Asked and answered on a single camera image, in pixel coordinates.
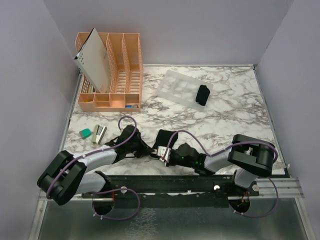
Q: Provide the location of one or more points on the grey green stapler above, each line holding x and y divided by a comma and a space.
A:
98, 134

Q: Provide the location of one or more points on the clear plastic box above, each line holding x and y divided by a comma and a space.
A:
181, 89

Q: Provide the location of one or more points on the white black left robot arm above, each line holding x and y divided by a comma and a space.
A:
63, 178

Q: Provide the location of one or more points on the green eraser block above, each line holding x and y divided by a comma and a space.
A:
85, 133

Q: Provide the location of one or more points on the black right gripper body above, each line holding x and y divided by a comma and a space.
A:
175, 159

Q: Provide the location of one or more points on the black white boxer briefs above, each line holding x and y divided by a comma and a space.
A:
202, 95

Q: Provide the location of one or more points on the white booklet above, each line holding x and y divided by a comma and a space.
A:
93, 61

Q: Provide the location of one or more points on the black garment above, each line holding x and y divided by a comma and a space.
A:
163, 137

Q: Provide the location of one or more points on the blue clips in organizer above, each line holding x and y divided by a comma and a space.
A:
132, 106

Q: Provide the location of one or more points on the orange plastic desk organizer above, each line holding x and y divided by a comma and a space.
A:
127, 75

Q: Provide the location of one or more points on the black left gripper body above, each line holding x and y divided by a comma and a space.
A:
138, 147

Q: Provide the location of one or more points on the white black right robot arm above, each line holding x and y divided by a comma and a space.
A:
254, 157

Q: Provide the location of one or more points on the aluminium frame rail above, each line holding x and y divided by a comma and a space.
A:
286, 188

